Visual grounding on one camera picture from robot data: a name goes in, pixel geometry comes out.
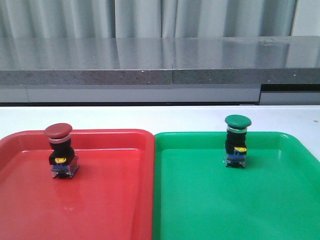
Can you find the green mushroom push button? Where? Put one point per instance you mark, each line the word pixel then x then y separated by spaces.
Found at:
pixel 235 143

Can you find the red mushroom push button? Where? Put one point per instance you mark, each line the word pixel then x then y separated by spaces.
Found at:
pixel 63 160

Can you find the red plastic tray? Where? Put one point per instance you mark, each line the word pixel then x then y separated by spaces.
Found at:
pixel 110 196

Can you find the grey stone counter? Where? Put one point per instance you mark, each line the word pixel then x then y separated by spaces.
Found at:
pixel 276 70

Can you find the green plastic tray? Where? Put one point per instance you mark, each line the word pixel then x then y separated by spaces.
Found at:
pixel 196 197

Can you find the white pleated curtain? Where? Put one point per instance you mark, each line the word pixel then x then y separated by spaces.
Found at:
pixel 145 18

